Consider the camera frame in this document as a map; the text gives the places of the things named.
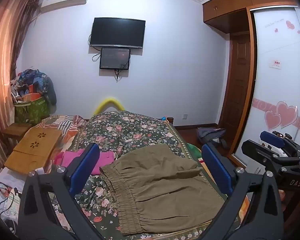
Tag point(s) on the black wall television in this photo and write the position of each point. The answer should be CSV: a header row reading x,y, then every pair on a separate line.
x,y
117,32

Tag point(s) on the white cloth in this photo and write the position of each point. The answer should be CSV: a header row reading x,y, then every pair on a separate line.
x,y
11,178

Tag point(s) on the bamboo lap desk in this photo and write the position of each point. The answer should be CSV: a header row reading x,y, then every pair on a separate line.
x,y
32,147

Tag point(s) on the red white label sticker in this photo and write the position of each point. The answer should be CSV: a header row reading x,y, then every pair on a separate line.
x,y
276,63

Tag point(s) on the green cloth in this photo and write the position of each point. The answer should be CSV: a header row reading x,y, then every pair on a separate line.
x,y
194,150

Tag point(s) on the pile of mixed clothes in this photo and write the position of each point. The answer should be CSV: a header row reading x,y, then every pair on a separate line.
x,y
37,81

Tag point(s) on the green fabric bag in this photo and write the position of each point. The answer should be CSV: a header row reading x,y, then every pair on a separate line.
x,y
35,110

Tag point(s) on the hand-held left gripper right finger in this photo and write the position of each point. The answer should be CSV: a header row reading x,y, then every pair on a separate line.
x,y
216,167

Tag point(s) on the grey backpack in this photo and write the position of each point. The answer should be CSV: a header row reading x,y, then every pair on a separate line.
x,y
211,133

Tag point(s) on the small black wall monitor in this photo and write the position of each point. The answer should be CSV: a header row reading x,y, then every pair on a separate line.
x,y
115,58

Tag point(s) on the brown wooden door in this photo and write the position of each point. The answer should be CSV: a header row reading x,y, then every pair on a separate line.
x,y
238,80

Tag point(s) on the striped orange blanket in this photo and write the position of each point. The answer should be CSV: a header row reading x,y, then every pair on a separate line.
x,y
65,125

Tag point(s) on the pink garment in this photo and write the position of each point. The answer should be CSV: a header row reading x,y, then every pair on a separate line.
x,y
72,157

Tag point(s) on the olive green pants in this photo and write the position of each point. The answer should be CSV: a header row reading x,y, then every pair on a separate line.
x,y
165,180

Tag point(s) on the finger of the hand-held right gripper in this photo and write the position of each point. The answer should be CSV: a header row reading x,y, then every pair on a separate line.
x,y
272,138
258,151

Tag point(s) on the wooden wardrobe with heart doors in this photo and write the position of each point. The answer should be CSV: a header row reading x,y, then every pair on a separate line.
x,y
277,42

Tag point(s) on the pink brown curtain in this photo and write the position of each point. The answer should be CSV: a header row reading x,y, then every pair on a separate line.
x,y
2,55

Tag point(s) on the yellow foam tube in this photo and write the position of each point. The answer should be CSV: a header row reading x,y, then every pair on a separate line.
x,y
110,102

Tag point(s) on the dark floral blanket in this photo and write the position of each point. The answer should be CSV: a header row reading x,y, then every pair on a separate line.
x,y
130,132

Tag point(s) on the wooden stool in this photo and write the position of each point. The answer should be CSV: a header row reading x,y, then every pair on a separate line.
x,y
16,129

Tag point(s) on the white wall socket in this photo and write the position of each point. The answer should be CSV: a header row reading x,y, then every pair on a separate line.
x,y
185,116

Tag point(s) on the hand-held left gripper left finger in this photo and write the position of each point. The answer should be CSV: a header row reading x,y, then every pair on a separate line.
x,y
85,166

